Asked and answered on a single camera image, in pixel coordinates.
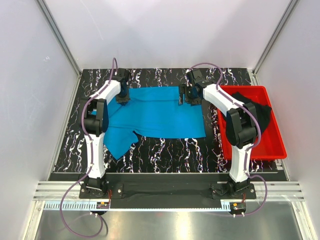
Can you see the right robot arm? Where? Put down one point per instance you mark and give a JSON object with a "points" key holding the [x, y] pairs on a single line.
{"points": [[242, 128]]}

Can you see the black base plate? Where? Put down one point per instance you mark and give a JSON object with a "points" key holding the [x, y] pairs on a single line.
{"points": [[162, 191]]}

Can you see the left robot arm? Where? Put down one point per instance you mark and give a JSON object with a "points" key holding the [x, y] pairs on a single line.
{"points": [[94, 121]]}

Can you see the red plastic bin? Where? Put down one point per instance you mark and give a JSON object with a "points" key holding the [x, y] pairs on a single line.
{"points": [[271, 146]]}

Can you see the left aluminium frame post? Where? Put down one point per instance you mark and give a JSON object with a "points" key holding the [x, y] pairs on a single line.
{"points": [[58, 35]]}

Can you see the blue t-shirt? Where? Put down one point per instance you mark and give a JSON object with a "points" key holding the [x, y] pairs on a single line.
{"points": [[152, 112]]}

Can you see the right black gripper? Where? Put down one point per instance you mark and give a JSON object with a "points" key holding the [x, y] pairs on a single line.
{"points": [[183, 89]]}

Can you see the aluminium rail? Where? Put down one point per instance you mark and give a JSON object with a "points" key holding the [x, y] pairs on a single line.
{"points": [[55, 195]]}

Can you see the black t-shirt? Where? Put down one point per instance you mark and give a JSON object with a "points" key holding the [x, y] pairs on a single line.
{"points": [[263, 111]]}

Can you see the aluminium frame post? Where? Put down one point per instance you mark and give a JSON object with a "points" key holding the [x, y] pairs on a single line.
{"points": [[275, 35], [58, 35]]}

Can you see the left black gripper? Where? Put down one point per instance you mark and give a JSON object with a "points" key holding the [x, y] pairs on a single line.
{"points": [[123, 101]]}

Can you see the right aluminium frame post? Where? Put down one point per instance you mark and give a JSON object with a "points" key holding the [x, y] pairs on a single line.
{"points": [[275, 35]]}

